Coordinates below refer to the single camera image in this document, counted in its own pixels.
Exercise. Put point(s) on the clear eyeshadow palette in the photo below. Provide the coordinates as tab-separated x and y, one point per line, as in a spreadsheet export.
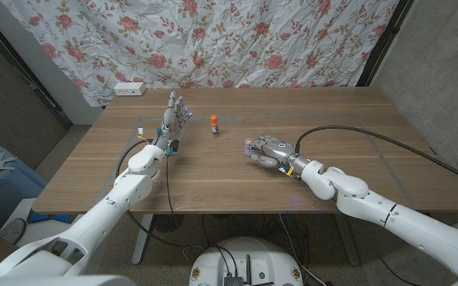
247	145

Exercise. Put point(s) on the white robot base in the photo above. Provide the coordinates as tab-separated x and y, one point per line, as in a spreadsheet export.
261	258

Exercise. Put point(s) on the white table leg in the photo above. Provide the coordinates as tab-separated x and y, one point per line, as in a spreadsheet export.
141	242

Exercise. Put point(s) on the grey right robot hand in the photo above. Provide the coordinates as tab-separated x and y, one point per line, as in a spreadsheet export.
278	151

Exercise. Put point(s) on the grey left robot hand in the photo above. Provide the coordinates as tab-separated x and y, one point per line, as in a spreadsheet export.
170	121

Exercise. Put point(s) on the black backdrop pole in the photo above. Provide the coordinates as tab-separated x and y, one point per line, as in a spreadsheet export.
384	43

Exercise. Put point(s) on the white floor appliance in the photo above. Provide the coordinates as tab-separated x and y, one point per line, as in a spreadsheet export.
22	208

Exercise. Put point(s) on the black antenna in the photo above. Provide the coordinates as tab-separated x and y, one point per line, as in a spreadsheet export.
248	268

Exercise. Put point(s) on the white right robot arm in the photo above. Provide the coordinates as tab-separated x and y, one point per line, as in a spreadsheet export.
412	230

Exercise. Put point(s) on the floral backdrop cloth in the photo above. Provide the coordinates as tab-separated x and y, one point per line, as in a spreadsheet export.
213	39

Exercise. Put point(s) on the blue storage bin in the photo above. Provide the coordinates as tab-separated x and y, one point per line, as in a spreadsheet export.
10	186

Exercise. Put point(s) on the white power strip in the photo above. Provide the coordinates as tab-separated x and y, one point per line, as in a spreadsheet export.
129	88

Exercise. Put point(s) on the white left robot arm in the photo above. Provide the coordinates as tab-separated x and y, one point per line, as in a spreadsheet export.
105	214

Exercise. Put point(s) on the black round floor fan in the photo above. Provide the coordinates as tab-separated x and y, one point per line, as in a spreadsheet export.
168	222

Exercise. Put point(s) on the orange capped glue stick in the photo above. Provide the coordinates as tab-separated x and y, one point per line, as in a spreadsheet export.
214	125

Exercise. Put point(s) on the grey table leg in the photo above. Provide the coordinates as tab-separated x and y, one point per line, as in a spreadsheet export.
348	242

